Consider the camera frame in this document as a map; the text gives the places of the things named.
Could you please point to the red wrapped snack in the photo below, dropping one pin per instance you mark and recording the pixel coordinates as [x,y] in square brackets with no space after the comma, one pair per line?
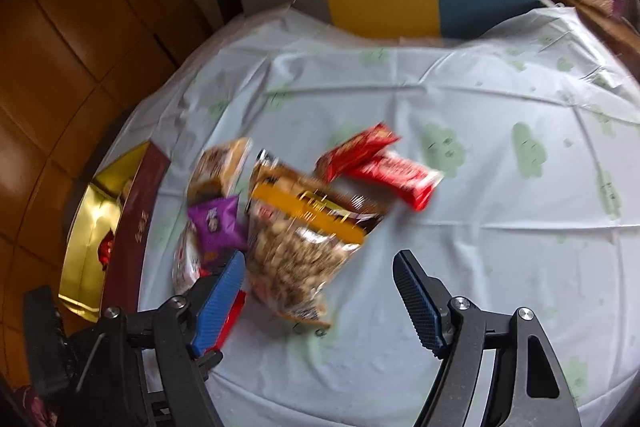
[105,252]

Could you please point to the purple snack packet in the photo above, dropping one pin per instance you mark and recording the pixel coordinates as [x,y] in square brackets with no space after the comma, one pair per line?
[217,222]

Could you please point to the maroon box with gold lining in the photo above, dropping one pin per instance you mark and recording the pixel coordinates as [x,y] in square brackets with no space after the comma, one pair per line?
[135,227]

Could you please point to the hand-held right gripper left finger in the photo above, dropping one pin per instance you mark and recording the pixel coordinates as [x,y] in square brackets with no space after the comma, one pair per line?
[220,302]

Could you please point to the brown and tan snack packet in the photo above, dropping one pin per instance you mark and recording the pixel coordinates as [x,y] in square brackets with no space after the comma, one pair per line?
[222,167]

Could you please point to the long red snack bar packet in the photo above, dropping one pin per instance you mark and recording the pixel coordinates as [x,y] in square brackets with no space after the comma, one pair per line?
[400,177]

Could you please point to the white and red snack packet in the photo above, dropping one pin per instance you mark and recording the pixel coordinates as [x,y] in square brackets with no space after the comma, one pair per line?
[186,262]

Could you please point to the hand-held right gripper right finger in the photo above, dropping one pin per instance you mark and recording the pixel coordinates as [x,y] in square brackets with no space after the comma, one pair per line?
[415,302]

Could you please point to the dark red cloth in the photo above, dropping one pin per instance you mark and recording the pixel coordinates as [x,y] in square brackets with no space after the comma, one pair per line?
[32,407]

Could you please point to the orange-red snack bar packet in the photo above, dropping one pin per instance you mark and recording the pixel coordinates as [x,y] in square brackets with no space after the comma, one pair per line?
[355,152]

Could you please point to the clear peanut bag yellow label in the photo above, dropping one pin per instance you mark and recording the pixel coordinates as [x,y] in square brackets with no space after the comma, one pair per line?
[295,252]

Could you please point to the pale green printed tablecloth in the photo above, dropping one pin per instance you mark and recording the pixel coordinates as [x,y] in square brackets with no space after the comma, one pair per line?
[450,257]

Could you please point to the black object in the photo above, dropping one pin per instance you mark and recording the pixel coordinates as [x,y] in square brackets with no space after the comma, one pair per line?
[45,342]

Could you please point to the small red snack packet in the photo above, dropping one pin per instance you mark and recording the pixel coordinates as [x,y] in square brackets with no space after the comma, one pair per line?
[232,317]

